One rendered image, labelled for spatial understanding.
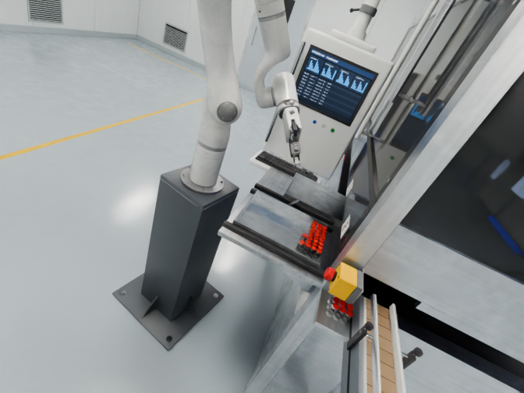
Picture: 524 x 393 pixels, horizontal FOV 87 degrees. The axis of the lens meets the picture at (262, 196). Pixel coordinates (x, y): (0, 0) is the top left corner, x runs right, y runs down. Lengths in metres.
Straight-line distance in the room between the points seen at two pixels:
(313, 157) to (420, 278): 1.11
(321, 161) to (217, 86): 1.02
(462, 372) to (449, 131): 0.80
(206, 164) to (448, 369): 1.10
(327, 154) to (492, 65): 1.21
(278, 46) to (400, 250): 0.74
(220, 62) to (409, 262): 0.84
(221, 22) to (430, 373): 1.33
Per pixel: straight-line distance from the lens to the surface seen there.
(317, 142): 1.80
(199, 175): 1.17
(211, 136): 1.09
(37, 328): 1.80
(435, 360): 1.20
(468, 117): 0.75
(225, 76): 1.00
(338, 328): 0.93
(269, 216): 1.14
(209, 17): 0.98
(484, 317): 1.06
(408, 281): 0.94
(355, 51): 1.72
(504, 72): 0.75
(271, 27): 1.03
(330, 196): 1.52
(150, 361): 1.68
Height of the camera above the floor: 1.54
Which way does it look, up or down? 32 degrees down
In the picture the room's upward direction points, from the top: 23 degrees clockwise
